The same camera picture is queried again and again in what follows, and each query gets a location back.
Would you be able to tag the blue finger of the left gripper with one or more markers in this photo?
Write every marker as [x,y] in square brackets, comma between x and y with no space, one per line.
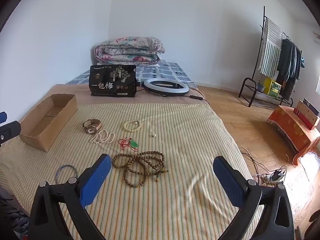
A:
[3,117]

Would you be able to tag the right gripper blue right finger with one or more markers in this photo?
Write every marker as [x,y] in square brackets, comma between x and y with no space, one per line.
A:
[276,220]

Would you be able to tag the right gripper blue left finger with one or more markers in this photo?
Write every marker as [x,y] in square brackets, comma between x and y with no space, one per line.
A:
[46,218]

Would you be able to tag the thin blue bangle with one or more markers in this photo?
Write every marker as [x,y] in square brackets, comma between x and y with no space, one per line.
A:
[76,175]

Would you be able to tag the brown wooden prayer beads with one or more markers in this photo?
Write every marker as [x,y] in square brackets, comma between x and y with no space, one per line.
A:
[137,168]

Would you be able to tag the red strap wristwatch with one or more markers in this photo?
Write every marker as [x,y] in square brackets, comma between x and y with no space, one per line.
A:
[92,126]

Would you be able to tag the red cord jade pendant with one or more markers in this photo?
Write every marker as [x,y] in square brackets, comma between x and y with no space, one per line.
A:
[128,143]

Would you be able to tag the open cardboard box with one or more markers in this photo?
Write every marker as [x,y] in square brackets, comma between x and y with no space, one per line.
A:
[43,124]

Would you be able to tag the striped yellow bed cover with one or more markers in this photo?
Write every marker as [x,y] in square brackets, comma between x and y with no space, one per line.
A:
[188,202]

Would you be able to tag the orange covered low table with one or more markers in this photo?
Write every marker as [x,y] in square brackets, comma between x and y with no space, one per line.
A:
[302,138]

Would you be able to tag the books on orange table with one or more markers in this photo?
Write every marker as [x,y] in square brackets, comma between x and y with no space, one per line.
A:
[306,114]

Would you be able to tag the black snack bag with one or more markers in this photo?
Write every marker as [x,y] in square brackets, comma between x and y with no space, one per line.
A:
[113,80]

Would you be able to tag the yellow box on rack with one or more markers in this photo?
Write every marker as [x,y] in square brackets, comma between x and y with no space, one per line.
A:
[272,88]

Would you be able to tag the folded floral quilt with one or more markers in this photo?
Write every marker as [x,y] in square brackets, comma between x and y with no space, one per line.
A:
[129,50]

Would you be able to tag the blue plaid bed sheet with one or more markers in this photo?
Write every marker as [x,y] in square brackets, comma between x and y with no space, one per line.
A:
[163,69]

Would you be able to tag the brown blanket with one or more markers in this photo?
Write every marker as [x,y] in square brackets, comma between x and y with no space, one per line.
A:
[83,97]

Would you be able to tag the dark hanging clothes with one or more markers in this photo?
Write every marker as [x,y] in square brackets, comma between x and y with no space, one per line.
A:
[288,68]

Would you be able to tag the black clothes rack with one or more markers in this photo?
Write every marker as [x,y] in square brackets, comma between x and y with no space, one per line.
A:
[252,89]

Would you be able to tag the striped hanging towel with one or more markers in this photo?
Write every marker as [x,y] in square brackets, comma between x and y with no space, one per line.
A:
[270,49]

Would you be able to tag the power strip with cables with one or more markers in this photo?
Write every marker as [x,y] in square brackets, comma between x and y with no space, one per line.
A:
[263,175]

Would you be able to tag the white ring light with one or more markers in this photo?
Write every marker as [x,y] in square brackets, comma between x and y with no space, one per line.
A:
[166,87]

